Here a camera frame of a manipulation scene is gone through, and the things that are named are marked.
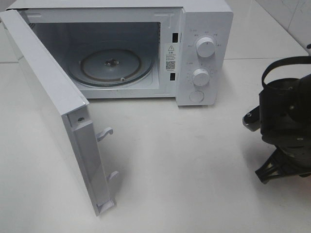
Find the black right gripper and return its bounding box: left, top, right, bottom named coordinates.
left=255, top=77, right=311, bottom=184

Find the round door release button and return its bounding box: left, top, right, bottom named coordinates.
left=190, top=91, right=204, bottom=103

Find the white microwave knob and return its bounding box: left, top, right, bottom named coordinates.
left=192, top=68, right=210, bottom=86
left=195, top=35, right=216, bottom=58

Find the white microwave door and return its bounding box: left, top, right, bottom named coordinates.
left=0, top=10, right=118, bottom=216

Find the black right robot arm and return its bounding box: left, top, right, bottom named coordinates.
left=256, top=75, right=311, bottom=183

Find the white microwave oven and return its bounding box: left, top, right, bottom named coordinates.
left=6, top=0, right=233, bottom=106

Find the glass microwave turntable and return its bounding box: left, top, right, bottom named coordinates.
left=68, top=49, right=154, bottom=87

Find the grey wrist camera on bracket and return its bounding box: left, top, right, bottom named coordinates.
left=242, top=106, right=260, bottom=132

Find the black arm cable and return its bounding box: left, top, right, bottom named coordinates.
left=261, top=55, right=311, bottom=90

